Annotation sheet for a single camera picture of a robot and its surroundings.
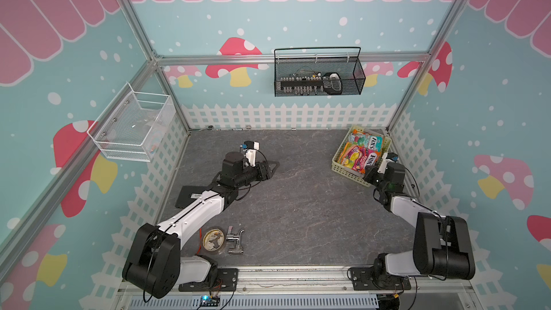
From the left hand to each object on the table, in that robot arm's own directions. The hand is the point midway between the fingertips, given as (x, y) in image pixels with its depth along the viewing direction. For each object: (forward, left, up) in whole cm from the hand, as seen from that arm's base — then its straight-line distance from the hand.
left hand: (275, 167), depth 81 cm
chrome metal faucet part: (-21, +16, -17) cm, 32 cm away
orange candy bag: (+13, -37, -10) cm, 40 cm away
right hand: (+8, -40, -9) cm, 41 cm away
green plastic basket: (+6, -35, -15) cm, 39 cm away
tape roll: (-22, +24, -19) cm, 37 cm away
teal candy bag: (+22, -46, -9) cm, 52 cm away
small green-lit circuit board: (-41, +21, -22) cm, 51 cm away
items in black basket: (+33, -14, +15) cm, 39 cm away
